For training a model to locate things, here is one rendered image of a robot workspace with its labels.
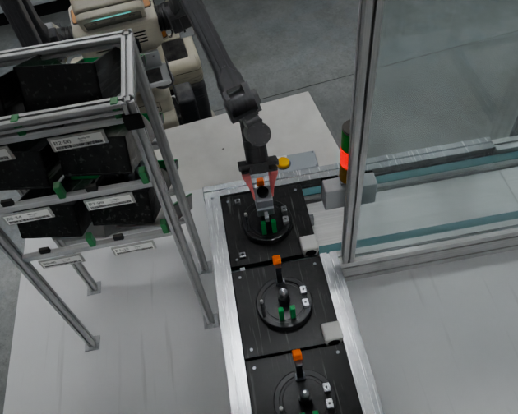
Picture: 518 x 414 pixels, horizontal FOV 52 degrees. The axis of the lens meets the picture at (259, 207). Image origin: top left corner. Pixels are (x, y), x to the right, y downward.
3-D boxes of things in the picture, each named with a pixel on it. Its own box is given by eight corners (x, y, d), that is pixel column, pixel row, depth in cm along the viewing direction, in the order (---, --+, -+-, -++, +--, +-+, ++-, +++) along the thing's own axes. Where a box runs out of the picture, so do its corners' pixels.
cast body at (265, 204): (253, 197, 143) (252, 182, 137) (270, 195, 143) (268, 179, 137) (259, 223, 138) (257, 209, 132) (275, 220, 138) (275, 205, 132)
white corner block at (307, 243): (298, 244, 145) (298, 236, 142) (315, 241, 145) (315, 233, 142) (302, 259, 142) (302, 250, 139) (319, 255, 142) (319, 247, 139)
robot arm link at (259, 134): (252, 87, 131) (221, 102, 131) (261, 89, 120) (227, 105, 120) (271, 131, 135) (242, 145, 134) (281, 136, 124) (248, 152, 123)
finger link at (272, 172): (282, 198, 134) (276, 162, 131) (254, 203, 134) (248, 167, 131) (279, 191, 140) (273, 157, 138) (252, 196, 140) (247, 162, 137)
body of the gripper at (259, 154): (279, 167, 132) (275, 137, 130) (239, 173, 131) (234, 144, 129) (276, 162, 138) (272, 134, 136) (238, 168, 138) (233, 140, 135)
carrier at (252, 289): (232, 276, 141) (225, 251, 131) (320, 259, 142) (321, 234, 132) (245, 362, 126) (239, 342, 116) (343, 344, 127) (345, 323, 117)
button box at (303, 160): (249, 173, 168) (247, 161, 163) (314, 162, 169) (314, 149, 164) (252, 190, 164) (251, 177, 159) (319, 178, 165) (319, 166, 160)
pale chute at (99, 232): (96, 219, 152) (94, 204, 151) (141, 218, 151) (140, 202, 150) (51, 240, 124) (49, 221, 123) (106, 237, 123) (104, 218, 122)
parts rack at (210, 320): (87, 283, 154) (-75, 60, 90) (210, 260, 155) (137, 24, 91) (85, 351, 141) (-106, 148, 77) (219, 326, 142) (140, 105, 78)
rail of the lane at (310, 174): (207, 207, 167) (201, 185, 158) (480, 157, 169) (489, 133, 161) (209, 221, 164) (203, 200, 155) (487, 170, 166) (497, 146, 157)
